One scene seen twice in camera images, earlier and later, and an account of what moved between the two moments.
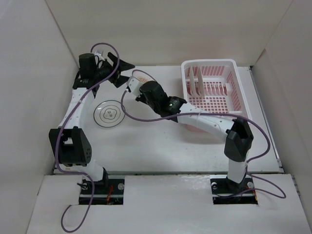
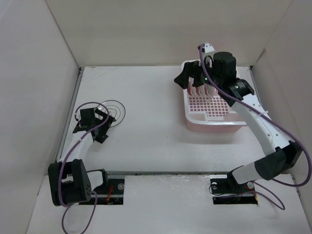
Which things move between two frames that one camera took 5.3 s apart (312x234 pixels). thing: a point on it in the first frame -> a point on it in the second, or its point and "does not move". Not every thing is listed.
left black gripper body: [102, 72] -> [94, 123]
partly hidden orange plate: [142, 76] -> [211, 90]
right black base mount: [225, 191] does not move
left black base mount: [110, 192] does not move
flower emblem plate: [108, 113] does not move
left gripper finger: [120, 81] -> [99, 135]
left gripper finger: [123, 65] -> [100, 117]
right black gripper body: [143, 99] -> [217, 78]
